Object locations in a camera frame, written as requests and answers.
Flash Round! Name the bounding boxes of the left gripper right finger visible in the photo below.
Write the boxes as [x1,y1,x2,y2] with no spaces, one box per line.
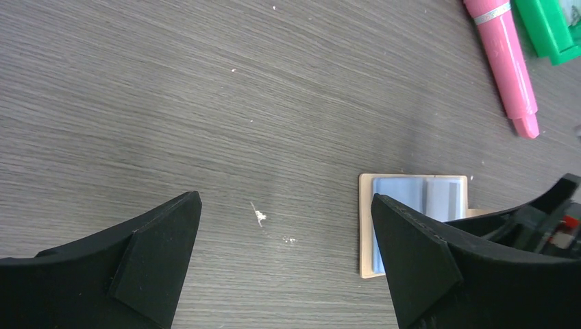
[371,195,580,328]

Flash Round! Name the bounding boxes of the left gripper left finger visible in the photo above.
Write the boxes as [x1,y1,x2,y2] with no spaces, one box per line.
[1,191,202,328]

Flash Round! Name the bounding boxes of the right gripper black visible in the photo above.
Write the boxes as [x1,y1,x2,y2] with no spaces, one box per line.
[447,173,580,260]

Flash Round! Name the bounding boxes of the beige card holder wallet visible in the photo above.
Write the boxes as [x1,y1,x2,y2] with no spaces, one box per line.
[358,173,492,279]

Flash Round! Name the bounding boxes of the green plastic bin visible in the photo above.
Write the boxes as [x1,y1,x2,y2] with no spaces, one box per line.
[515,0,580,65]

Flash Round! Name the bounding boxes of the pink toy microphone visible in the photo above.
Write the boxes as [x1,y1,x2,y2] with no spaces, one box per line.
[463,0,539,139]

